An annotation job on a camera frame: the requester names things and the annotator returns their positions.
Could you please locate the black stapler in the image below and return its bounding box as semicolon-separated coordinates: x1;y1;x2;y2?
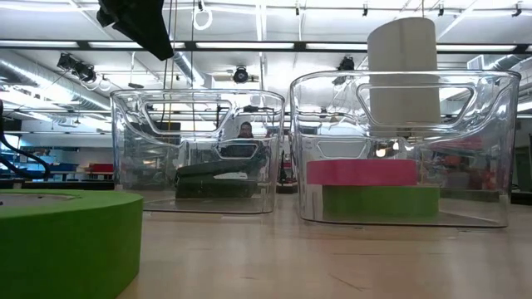
173;159;261;199

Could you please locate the red tape roll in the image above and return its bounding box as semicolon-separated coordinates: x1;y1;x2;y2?
306;159;419;187

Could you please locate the clear plastic bin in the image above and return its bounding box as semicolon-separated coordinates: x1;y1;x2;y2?
289;69;522;228
110;88;287;215

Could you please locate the person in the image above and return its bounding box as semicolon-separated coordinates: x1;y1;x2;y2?
236;120;255;140

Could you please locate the red background cabinet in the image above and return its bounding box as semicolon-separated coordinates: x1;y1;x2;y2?
87;162;114;174

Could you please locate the white shade table lamp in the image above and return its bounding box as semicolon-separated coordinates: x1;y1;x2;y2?
367;16;442;138

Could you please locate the white hanging ring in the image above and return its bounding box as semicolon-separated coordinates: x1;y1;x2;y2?
192;7;214;32

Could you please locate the black ceiling camera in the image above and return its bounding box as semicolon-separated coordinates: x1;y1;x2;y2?
57;52;97;84
232;66;249;85
332;56;357;86

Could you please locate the silver ventilation duct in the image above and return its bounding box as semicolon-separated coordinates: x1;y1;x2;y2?
0;49;112;111

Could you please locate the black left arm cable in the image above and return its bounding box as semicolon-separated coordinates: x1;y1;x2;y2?
0;98;52;182

